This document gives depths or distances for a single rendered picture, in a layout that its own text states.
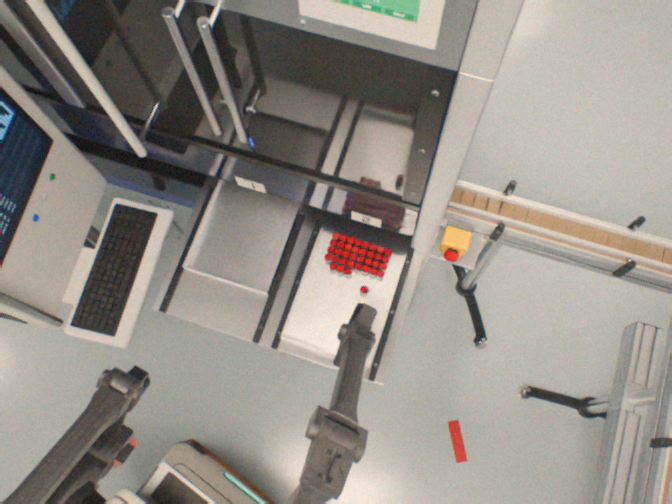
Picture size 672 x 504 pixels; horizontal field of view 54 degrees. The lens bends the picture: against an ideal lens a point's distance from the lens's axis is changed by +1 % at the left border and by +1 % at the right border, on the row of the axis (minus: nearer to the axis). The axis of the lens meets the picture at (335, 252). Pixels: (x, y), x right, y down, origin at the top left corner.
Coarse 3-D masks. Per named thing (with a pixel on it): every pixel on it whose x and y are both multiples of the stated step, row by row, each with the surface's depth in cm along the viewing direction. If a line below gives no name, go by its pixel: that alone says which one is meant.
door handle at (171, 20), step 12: (180, 0) 107; (168, 12) 103; (180, 12) 106; (168, 24) 105; (180, 36) 108; (180, 48) 111; (192, 60) 115; (192, 72) 118; (204, 96) 126; (204, 108) 130; (216, 120) 136; (216, 132) 140
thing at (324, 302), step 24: (312, 264) 189; (312, 288) 187; (336, 288) 187; (384, 288) 186; (312, 312) 185; (336, 312) 185; (384, 312) 184; (288, 336) 183; (312, 336) 183; (336, 336) 183
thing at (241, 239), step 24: (216, 192) 195; (240, 192) 196; (216, 216) 194; (240, 216) 194; (264, 216) 194; (288, 216) 194; (216, 240) 192; (240, 240) 192; (264, 240) 192; (288, 240) 191; (192, 264) 190; (216, 264) 190; (240, 264) 190; (264, 264) 189; (264, 288) 187
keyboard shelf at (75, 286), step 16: (112, 208) 204; (144, 208) 204; (160, 208) 204; (160, 224) 202; (160, 240) 201; (80, 256) 200; (144, 256) 199; (80, 272) 199; (144, 272) 198; (80, 288) 197; (144, 288) 196; (128, 304) 195; (128, 320) 193; (80, 336) 193; (96, 336) 192; (112, 336) 192; (128, 336) 192
